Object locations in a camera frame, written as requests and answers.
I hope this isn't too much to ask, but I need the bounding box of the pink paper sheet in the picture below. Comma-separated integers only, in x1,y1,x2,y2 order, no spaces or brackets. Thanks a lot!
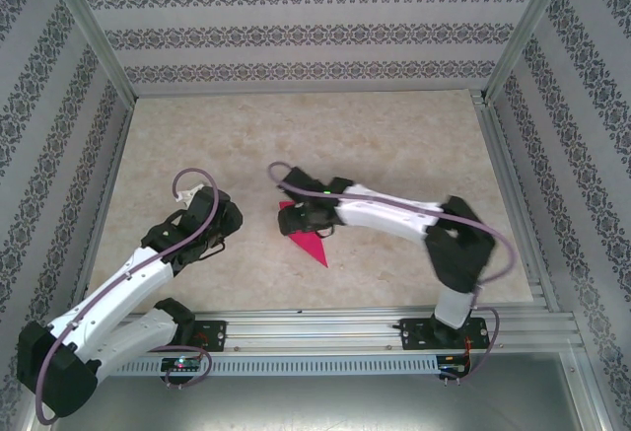
278,200,330,268

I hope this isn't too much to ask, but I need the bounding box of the grey metal panel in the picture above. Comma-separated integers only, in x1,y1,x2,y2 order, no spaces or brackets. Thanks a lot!
22,374,607,431

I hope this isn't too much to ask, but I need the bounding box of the purple cable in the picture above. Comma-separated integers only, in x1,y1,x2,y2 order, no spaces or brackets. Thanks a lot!
35,168,218,425
267,161,517,386

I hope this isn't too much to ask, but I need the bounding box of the aluminium side rail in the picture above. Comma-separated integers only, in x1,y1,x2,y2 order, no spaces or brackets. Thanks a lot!
469,89,562,312
66,97,137,318

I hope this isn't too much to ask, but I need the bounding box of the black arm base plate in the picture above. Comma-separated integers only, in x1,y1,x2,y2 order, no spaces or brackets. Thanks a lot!
172,320,229,353
399,317,490,352

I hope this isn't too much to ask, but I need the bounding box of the long aluminium mounting rail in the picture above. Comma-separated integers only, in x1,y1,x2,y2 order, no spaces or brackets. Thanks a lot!
46,305,586,353

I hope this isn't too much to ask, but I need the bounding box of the slotted grey cable duct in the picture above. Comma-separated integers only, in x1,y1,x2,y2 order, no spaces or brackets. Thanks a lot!
103,354,472,376

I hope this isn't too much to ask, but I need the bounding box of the aluminium frame post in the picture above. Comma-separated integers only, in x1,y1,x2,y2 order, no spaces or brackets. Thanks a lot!
41,0,138,102
484,0,577,103

